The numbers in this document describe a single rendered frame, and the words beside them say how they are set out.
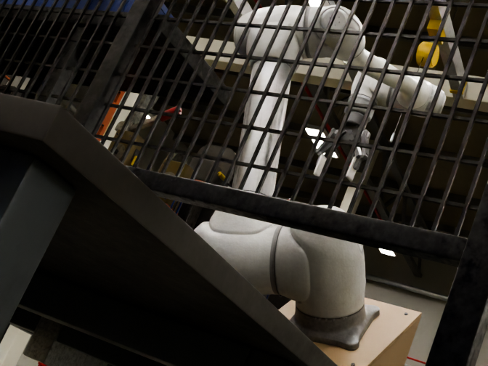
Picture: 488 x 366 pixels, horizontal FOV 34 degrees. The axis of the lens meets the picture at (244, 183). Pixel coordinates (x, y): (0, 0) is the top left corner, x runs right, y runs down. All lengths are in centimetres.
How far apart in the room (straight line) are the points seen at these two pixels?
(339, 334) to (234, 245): 30
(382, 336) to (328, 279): 19
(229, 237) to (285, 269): 15
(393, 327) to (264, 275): 32
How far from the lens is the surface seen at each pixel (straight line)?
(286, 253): 172
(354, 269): 173
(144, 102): 198
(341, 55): 209
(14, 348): 656
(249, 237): 176
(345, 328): 178
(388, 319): 188
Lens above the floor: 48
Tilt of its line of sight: 17 degrees up
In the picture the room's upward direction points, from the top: 24 degrees clockwise
